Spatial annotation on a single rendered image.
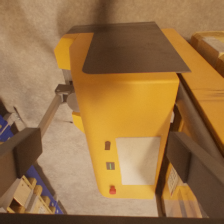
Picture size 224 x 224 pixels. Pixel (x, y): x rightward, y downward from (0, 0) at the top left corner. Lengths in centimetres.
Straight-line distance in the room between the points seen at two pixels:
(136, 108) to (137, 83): 9
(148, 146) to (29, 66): 129
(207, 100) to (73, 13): 111
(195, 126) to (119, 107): 24
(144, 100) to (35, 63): 124
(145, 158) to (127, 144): 13
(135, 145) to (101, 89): 29
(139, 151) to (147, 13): 97
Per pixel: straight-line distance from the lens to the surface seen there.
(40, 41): 153
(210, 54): 87
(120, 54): 72
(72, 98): 114
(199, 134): 45
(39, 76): 168
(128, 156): 75
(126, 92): 52
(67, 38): 105
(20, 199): 231
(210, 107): 53
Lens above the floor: 133
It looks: 51 degrees down
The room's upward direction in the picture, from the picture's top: 175 degrees counter-clockwise
